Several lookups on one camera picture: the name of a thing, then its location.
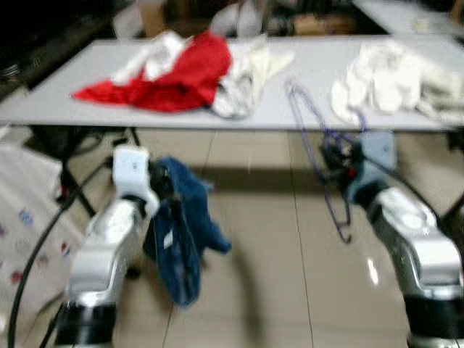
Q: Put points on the grey pillow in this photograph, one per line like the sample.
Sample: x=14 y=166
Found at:
x=226 y=22
x=254 y=18

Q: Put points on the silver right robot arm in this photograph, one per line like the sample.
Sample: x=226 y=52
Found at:
x=417 y=246

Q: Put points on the small cardboard box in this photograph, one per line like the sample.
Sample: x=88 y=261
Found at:
x=152 y=18

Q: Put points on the grey table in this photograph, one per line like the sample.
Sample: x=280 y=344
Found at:
x=312 y=58

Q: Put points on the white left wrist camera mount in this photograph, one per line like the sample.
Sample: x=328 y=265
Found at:
x=132 y=170

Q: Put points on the plain white shirt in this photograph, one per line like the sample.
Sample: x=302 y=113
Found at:
x=377 y=80

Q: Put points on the red garment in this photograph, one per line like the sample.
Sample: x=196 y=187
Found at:
x=181 y=80

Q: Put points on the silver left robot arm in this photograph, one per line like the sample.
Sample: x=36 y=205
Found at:
x=105 y=246

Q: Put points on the purple plastic hanger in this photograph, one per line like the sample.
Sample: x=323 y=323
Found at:
x=335 y=217

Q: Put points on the crumpled white garment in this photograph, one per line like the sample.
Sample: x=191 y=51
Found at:
x=250 y=72

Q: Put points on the blue denim jeans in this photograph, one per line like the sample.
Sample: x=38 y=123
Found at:
x=181 y=239

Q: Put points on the white long table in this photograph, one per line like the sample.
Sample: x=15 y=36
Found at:
x=406 y=14

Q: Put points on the large cardboard box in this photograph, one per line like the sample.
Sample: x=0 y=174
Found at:
x=322 y=25

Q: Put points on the bluish right wrist camera mount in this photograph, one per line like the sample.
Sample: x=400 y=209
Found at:
x=377 y=156

